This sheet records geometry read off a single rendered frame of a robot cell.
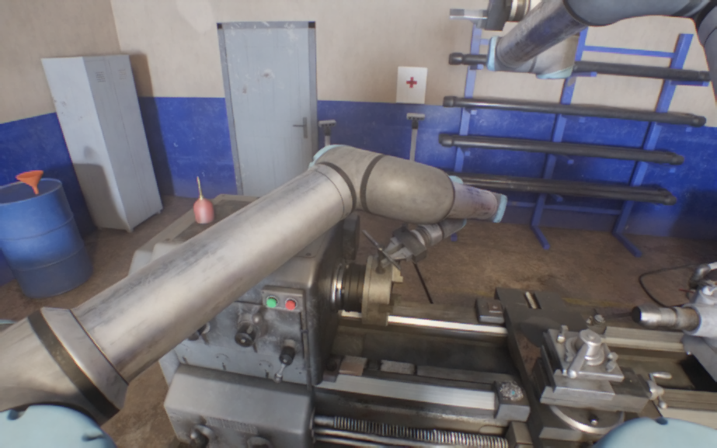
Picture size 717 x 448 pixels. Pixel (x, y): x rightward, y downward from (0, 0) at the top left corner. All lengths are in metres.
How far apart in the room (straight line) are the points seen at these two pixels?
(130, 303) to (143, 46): 4.77
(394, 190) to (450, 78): 3.49
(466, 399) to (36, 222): 3.29
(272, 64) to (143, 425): 3.50
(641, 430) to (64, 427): 0.44
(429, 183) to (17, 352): 0.59
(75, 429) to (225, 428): 1.12
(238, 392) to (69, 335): 0.98
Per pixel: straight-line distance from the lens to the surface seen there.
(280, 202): 0.56
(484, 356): 1.68
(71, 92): 4.39
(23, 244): 3.70
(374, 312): 1.22
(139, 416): 2.56
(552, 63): 1.11
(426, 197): 0.63
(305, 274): 1.03
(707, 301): 1.72
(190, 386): 1.47
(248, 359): 1.33
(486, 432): 1.52
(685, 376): 2.06
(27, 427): 0.37
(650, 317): 1.56
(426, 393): 1.35
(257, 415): 1.36
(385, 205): 0.63
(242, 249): 0.51
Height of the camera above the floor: 1.90
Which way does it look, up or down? 27 degrees down
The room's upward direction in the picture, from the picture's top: 1 degrees clockwise
